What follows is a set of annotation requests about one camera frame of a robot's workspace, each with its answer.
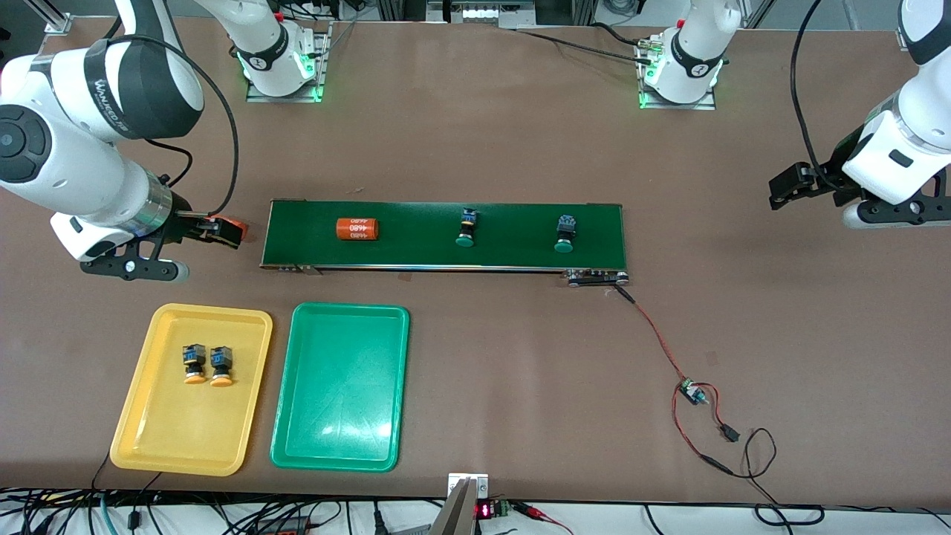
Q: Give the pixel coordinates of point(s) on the yellow-capped push button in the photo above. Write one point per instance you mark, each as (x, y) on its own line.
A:
(195, 364)
(221, 366)

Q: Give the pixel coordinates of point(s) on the white power strip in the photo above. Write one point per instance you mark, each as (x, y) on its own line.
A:
(483, 13)

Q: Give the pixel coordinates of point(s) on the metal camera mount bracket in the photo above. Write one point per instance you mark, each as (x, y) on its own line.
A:
(461, 505)

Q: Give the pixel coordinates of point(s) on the red LED display module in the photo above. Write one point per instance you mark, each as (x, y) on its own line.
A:
(487, 510)

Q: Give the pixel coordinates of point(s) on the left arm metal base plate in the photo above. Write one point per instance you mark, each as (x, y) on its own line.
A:
(680, 106)

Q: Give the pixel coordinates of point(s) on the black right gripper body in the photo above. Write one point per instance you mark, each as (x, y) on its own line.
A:
(180, 224)

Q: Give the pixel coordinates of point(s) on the green plastic tray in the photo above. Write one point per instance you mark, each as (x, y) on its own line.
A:
(342, 386)

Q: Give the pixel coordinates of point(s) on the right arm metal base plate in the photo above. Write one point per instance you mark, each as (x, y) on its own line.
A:
(256, 97)

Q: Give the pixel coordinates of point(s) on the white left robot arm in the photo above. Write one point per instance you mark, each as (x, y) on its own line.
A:
(903, 156)

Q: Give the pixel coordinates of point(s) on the yellow plastic tray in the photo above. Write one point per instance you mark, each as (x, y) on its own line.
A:
(193, 431)

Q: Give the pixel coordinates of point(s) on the green-capped push button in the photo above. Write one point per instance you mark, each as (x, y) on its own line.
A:
(565, 234)
(466, 227)

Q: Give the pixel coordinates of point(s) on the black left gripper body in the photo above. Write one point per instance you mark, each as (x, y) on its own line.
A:
(826, 180)

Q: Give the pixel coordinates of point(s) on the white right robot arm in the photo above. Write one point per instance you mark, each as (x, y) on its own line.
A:
(74, 171)

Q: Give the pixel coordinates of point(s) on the red black power lead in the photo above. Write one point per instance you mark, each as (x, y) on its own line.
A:
(677, 423)

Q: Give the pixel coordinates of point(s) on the small speed controller board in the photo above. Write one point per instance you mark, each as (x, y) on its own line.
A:
(692, 391)

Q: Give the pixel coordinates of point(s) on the small black plug connector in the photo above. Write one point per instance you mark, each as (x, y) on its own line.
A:
(730, 432)

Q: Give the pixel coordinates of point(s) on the red alligator clip lead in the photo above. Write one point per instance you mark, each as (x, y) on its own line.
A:
(542, 516)

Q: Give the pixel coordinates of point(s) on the green conveyor belt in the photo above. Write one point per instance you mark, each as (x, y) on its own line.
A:
(416, 253)

